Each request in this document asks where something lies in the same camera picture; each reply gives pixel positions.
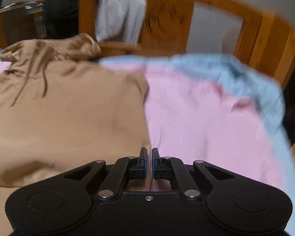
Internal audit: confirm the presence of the tan hooded jacket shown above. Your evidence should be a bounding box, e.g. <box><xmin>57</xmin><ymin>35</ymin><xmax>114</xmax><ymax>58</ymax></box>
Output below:
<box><xmin>0</xmin><ymin>34</ymin><xmax>151</xmax><ymax>235</ymax></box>

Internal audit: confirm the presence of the black clothes pile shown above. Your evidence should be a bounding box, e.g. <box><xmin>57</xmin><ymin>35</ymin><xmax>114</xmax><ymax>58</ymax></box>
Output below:
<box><xmin>43</xmin><ymin>0</ymin><xmax>79</xmax><ymax>40</ymax></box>

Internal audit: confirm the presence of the pink duvet cover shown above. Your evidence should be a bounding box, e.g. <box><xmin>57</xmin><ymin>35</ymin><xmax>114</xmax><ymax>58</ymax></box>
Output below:
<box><xmin>0</xmin><ymin>59</ymin><xmax>286</xmax><ymax>192</ymax></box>

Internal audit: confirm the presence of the light blue bed sheet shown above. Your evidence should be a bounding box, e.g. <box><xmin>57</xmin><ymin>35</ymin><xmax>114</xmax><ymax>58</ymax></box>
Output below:
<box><xmin>0</xmin><ymin>47</ymin><xmax>295</xmax><ymax>236</ymax></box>

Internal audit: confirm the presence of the white grey towel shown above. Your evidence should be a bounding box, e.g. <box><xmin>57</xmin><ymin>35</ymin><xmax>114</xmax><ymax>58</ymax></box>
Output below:
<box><xmin>95</xmin><ymin>0</ymin><xmax>147</xmax><ymax>45</ymax></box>

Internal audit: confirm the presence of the wooden bed headboard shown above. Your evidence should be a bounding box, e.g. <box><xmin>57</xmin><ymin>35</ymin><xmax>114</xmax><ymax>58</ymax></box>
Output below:
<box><xmin>79</xmin><ymin>0</ymin><xmax>295</xmax><ymax>86</ymax></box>

